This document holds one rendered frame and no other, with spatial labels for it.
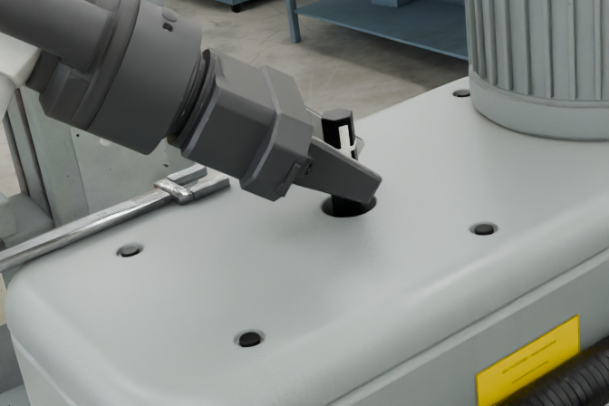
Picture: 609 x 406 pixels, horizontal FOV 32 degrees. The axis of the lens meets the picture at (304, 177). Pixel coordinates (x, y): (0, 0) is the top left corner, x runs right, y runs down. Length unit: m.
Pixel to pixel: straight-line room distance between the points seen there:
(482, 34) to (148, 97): 0.28
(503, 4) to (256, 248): 0.25
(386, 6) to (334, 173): 6.39
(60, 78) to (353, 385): 0.24
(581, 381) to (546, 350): 0.03
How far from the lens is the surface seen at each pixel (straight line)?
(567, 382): 0.67
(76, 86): 0.62
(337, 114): 0.68
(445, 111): 0.84
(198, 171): 0.78
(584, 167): 0.74
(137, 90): 0.62
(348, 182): 0.67
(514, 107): 0.78
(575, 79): 0.76
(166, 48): 0.63
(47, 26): 0.59
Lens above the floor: 2.21
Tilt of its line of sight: 25 degrees down
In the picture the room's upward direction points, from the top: 8 degrees counter-clockwise
